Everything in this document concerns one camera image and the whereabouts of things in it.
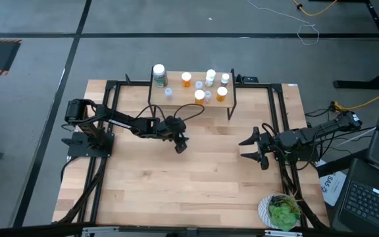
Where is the black desk frame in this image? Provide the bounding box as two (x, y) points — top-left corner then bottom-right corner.
(307, 0), (379, 90)

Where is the black laptop with keyboard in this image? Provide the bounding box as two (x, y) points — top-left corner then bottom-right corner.
(337, 157), (379, 235)

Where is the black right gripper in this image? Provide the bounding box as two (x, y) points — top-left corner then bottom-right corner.
(238, 126), (292, 171)

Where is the large green-label gummy bottle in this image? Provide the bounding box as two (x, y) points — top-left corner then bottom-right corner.
(152, 63), (169, 89)

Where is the yellow cable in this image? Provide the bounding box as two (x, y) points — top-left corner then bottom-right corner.
(291, 0), (339, 17)
(332, 82), (379, 112)

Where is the white patterned plant pot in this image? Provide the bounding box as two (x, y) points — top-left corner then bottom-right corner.
(257, 194), (276, 228)

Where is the white printed paper sheet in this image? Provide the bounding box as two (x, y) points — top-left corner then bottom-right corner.
(318, 170), (347, 207)

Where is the white bottle with blue label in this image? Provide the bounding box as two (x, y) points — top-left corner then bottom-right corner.
(205, 68), (217, 88)

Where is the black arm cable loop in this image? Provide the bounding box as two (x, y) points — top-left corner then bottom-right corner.
(136, 104), (168, 128)
(172, 103), (206, 125)

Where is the wooden shelf with black legs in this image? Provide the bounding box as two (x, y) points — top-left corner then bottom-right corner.
(147, 65), (238, 121)

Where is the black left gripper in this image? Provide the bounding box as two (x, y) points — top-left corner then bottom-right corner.
(159, 117), (191, 155)

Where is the black table frame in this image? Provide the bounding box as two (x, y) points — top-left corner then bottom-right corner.
(57, 74), (328, 231)

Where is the green succulent plant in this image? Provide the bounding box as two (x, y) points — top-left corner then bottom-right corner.
(267, 194), (304, 232)

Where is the white cable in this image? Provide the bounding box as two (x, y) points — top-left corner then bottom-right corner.
(247, 0), (320, 46)

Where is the orange pill bottle white cap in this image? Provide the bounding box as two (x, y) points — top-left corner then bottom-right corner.
(193, 89), (206, 106)
(216, 86), (229, 103)
(180, 71), (193, 88)

